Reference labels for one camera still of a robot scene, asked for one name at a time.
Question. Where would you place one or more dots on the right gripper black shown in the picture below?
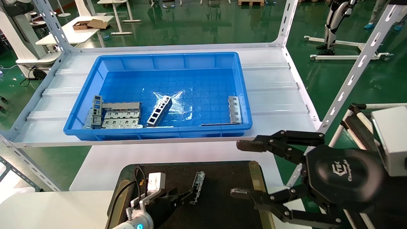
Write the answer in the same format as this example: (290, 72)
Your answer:
(343, 178)

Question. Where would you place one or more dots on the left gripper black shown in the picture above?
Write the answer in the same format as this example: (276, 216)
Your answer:
(162, 208)

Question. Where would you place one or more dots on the grey metal channel part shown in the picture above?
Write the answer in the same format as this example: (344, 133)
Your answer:
(197, 187)

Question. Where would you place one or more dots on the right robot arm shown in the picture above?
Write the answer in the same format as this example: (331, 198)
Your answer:
(394, 203)

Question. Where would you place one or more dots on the black container tray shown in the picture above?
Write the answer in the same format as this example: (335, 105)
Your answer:
(222, 181)

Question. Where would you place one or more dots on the grey metal part with square holes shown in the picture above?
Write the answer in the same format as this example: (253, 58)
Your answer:
(159, 111)

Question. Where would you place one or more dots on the long grey metal bar part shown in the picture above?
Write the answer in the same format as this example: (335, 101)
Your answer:
(122, 105)

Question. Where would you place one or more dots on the dark grey upright metal part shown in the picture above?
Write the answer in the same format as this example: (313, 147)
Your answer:
(97, 111)

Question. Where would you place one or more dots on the small grey metal part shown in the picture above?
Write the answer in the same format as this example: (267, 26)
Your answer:
(88, 121)

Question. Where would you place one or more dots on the clear plastic film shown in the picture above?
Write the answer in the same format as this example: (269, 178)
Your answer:
(178, 109)

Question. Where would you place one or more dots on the white metal shelf rack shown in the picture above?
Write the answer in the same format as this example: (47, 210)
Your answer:
(270, 79)

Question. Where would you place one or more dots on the white wheeled robot stand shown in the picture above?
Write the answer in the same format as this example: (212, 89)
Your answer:
(349, 57)

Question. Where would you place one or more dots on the blue plastic bin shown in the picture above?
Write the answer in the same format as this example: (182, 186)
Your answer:
(165, 60)

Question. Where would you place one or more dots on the humanoid robot legs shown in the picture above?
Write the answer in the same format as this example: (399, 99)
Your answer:
(334, 19)

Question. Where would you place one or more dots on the blue shoe cover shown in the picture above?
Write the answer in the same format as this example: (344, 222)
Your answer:
(398, 27)
(369, 26)

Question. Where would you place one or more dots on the wooden pallet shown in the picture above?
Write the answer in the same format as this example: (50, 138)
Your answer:
(251, 2)

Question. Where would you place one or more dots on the white desk with legs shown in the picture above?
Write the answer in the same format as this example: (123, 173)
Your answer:
(119, 16)

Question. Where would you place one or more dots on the open cardboard box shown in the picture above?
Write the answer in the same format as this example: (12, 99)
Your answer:
(90, 24)

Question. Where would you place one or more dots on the white work table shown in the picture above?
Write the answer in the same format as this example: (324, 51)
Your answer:
(74, 33)

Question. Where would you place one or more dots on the white machine base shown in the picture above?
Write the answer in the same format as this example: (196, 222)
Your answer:
(22, 41)

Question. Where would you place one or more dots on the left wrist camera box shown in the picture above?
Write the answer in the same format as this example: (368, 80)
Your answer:
(155, 183)

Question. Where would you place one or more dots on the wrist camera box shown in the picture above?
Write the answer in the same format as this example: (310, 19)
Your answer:
(155, 183)
(394, 140)

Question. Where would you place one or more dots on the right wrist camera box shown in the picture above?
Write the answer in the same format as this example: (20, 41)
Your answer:
(394, 140)

